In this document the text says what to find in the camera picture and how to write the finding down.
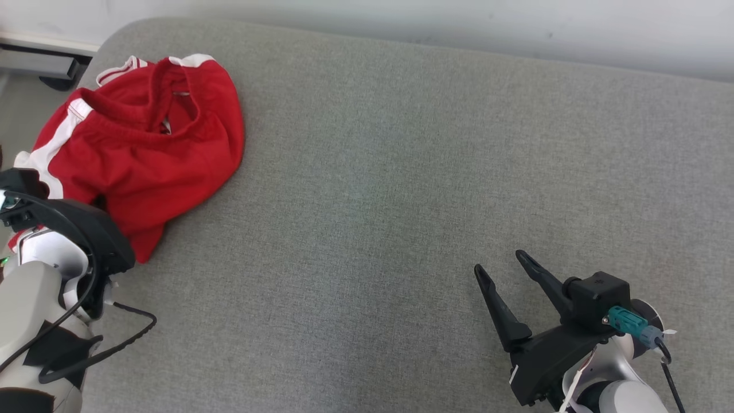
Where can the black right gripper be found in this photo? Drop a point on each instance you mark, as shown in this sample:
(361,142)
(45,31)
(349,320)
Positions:
(545,361)

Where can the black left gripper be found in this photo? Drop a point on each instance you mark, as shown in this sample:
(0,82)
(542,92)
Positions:
(97,235)

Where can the red shorts with white stripes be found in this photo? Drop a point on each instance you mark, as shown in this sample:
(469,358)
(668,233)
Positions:
(143,166)

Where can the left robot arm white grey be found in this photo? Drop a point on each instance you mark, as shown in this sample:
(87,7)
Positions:
(28,298)

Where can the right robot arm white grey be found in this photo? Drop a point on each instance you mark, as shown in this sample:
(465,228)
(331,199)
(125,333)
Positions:
(622,396)

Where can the grey fabric sofa cushion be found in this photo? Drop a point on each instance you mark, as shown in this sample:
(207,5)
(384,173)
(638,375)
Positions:
(401,201)

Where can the grey metal furniture base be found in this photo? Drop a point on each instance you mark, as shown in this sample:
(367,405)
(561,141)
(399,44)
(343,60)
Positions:
(34,62)

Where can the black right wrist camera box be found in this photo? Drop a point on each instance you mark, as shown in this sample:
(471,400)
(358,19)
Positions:
(596,298)

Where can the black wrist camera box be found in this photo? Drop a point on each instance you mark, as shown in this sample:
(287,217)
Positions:
(596,298)
(20,180)

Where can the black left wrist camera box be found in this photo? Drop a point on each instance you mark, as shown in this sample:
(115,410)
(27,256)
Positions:
(20,180)

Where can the teal right camera connector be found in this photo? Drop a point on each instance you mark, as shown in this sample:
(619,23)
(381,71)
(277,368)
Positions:
(628,321)

